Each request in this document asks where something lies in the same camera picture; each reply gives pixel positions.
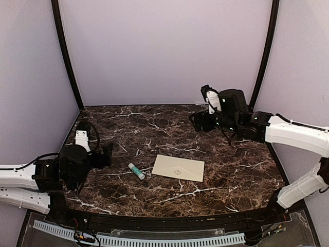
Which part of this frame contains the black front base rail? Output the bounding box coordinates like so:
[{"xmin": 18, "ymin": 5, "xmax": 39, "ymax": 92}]
[{"xmin": 25, "ymin": 199, "xmax": 309, "ymax": 234}]

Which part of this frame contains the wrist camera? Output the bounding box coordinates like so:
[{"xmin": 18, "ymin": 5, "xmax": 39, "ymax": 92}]
[
  {"xmin": 200, "ymin": 85, "xmax": 221, "ymax": 114},
  {"xmin": 75, "ymin": 120, "xmax": 100, "ymax": 153}
]

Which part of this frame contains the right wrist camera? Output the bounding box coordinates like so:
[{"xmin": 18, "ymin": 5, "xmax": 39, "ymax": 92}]
[{"xmin": 200, "ymin": 85, "xmax": 221, "ymax": 114}]

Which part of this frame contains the black enclosure frame post right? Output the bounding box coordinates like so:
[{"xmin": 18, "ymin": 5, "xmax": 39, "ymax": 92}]
[{"xmin": 249, "ymin": 0, "xmax": 280, "ymax": 109}]

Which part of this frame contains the green white glue stick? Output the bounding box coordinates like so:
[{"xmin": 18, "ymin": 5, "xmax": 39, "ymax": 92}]
[{"xmin": 128, "ymin": 163, "xmax": 145, "ymax": 180}]

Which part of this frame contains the black enclosure frame post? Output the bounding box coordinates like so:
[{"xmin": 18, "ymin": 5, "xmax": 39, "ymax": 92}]
[
  {"xmin": 249, "ymin": 0, "xmax": 280, "ymax": 109},
  {"xmin": 51, "ymin": 0, "xmax": 84, "ymax": 111}
]

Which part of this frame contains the white slotted cable duct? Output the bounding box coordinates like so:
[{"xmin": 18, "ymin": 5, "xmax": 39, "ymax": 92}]
[{"xmin": 33, "ymin": 220, "xmax": 245, "ymax": 246}]

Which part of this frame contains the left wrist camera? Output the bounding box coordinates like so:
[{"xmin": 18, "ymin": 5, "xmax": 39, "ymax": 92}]
[{"xmin": 75, "ymin": 120, "xmax": 100, "ymax": 153}]

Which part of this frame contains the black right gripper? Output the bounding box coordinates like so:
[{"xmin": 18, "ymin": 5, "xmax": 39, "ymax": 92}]
[{"xmin": 189, "ymin": 108, "xmax": 239, "ymax": 134}]

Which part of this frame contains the black enclosure frame post left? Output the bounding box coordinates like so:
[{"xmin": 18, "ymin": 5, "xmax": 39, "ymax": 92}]
[{"xmin": 51, "ymin": 0, "xmax": 84, "ymax": 111}]

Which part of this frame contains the cream paper envelope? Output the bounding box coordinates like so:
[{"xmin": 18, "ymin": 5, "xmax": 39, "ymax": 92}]
[{"xmin": 152, "ymin": 154, "xmax": 205, "ymax": 182}]

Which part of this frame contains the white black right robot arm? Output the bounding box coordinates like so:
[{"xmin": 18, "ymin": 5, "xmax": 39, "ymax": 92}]
[{"xmin": 189, "ymin": 85, "xmax": 328, "ymax": 223}]

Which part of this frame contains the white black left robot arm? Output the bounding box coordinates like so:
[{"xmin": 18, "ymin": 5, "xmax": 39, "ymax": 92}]
[{"xmin": 1, "ymin": 144, "xmax": 113, "ymax": 224}]

